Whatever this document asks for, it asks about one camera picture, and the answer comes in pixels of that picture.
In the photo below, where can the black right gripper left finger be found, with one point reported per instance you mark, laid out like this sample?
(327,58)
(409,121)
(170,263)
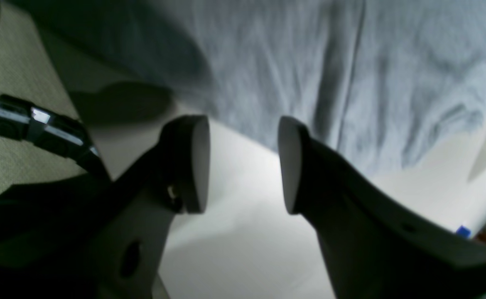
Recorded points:
(86,237)

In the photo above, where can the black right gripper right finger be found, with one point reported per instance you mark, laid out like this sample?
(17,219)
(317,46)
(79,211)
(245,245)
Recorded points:
(372,246)

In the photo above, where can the grey T-shirt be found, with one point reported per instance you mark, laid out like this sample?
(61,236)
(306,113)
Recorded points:
(380,81)

